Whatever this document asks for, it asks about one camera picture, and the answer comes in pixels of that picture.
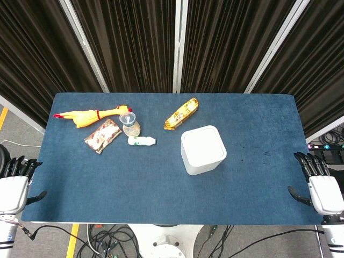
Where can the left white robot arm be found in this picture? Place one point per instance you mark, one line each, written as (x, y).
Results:
(6, 235)

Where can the clear plastic cup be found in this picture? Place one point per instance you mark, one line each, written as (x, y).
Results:
(130, 125)

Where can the small white drink bottle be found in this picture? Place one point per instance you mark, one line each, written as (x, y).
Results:
(141, 140)

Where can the black power strip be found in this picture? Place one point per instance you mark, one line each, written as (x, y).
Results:
(326, 146)

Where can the white cube box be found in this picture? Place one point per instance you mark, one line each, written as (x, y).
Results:
(202, 149)

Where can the black folding screen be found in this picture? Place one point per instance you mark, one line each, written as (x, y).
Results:
(172, 44)

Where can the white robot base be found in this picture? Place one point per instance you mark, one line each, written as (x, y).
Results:
(166, 240)

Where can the blue table mat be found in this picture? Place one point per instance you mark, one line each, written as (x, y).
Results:
(172, 166)

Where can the brown white snack packet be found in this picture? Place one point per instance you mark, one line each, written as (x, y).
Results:
(103, 135)

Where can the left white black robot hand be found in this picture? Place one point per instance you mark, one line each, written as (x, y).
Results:
(12, 186)

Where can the yellow rubber chicken toy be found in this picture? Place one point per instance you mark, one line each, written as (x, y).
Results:
(86, 116)

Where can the golden orange snack packet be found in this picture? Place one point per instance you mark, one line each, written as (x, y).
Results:
(182, 113)

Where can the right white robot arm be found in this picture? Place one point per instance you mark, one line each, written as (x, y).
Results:
(333, 235)

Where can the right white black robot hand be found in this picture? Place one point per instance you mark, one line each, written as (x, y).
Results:
(323, 192)

